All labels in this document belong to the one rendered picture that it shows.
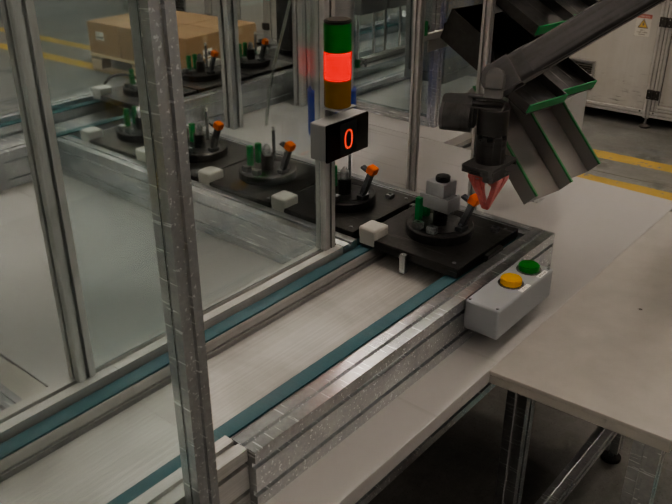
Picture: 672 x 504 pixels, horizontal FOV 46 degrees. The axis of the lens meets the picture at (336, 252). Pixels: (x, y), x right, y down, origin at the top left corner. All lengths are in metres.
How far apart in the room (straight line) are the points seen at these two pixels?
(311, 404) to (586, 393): 0.50
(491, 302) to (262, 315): 0.41
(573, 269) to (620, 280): 0.10
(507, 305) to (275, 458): 0.53
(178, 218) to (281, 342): 0.63
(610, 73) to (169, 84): 5.17
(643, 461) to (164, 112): 1.00
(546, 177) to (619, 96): 3.98
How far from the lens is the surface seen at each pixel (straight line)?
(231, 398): 1.27
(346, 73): 1.45
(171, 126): 0.77
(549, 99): 1.76
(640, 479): 1.47
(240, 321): 1.40
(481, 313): 1.44
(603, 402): 1.41
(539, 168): 1.87
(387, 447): 1.26
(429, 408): 1.34
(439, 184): 1.60
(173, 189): 0.78
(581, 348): 1.54
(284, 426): 1.14
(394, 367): 1.31
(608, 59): 5.80
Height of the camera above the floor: 1.68
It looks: 27 degrees down
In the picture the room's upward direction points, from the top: straight up
